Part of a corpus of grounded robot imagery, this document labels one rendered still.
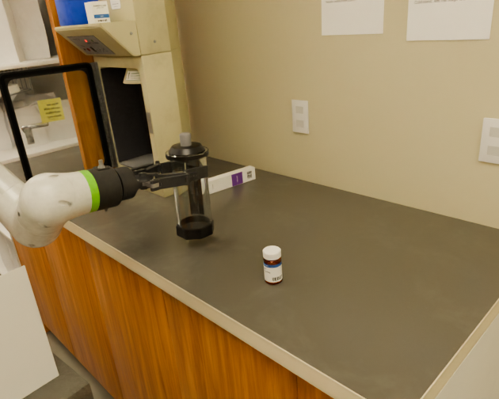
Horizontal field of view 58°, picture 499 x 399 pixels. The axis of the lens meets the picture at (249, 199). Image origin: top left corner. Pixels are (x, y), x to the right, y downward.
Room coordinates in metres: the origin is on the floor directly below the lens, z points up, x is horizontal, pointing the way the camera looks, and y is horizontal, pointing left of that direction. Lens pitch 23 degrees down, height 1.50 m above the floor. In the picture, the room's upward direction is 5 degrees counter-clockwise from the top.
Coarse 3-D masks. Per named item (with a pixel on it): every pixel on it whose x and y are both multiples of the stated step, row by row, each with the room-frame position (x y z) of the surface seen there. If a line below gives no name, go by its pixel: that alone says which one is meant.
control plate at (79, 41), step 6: (72, 36) 1.55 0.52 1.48; (78, 36) 1.52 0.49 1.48; (84, 36) 1.49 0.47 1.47; (90, 36) 1.46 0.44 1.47; (78, 42) 1.56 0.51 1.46; (84, 42) 1.53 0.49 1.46; (90, 42) 1.50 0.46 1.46; (96, 42) 1.48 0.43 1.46; (90, 48) 1.56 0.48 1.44; (102, 48) 1.50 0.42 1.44; (108, 48) 1.47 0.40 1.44; (108, 54) 1.52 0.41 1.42; (114, 54) 1.49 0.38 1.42
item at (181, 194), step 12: (168, 156) 1.05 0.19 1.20; (180, 156) 1.04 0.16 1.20; (192, 156) 1.04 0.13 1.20; (180, 168) 1.04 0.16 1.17; (192, 180) 1.04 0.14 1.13; (204, 180) 1.06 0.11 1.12; (180, 192) 1.05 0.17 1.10; (192, 192) 1.04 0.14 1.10; (204, 192) 1.06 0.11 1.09; (180, 204) 1.05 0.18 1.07; (192, 204) 1.04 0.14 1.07; (204, 204) 1.05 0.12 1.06; (180, 216) 1.05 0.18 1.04; (192, 216) 1.04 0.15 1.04; (204, 216) 1.05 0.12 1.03; (192, 228) 1.04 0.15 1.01
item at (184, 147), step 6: (186, 132) 1.10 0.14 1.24; (180, 138) 1.08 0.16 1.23; (186, 138) 1.08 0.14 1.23; (174, 144) 1.10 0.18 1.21; (180, 144) 1.10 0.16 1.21; (186, 144) 1.07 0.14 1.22; (192, 144) 1.09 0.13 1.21; (198, 144) 1.09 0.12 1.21; (174, 150) 1.06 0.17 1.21; (180, 150) 1.05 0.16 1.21; (186, 150) 1.05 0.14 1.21; (192, 150) 1.05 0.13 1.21; (198, 150) 1.06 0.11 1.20
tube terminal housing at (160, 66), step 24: (120, 0) 1.48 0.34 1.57; (144, 0) 1.46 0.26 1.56; (168, 0) 1.58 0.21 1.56; (144, 24) 1.45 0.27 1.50; (168, 24) 1.52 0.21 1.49; (144, 48) 1.44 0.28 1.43; (168, 48) 1.50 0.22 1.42; (144, 72) 1.43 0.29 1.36; (168, 72) 1.49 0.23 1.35; (144, 96) 1.45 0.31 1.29; (168, 96) 1.48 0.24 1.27; (168, 120) 1.47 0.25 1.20; (168, 144) 1.46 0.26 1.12; (168, 192) 1.44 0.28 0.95
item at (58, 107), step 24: (72, 72) 1.61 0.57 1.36; (24, 96) 1.51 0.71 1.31; (48, 96) 1.55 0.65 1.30; (72, 96) 1.59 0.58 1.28; (24, 120) 1.49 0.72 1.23; (48, 120) 1.54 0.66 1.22; (72, 120) 1.58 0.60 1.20; (96, 120) 1.63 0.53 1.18; (24, 144) 1.48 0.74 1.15; (48, 144) 1.53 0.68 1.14; (72, 144) 1.57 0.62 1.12; (96, 144) 1.62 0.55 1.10; (48, 168) 1.51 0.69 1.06; (72, 168) 1.56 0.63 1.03
